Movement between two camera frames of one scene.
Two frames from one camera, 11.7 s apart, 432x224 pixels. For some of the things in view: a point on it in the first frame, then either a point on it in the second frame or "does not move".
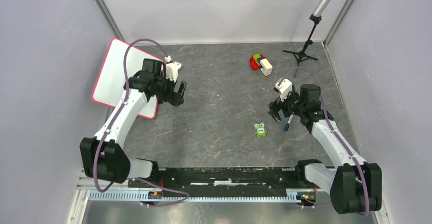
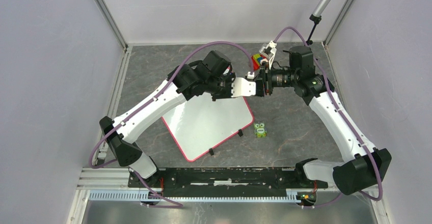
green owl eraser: x=260 y=130 does not move
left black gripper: x=174 y=98 to x=227 y=94
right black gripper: x=277 y=105 to x=264 y=82
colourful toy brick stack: x=259 y=61 does not move
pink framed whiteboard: x=110 y=85 to x=201 y=124
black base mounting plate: x=225 y=179 does not move
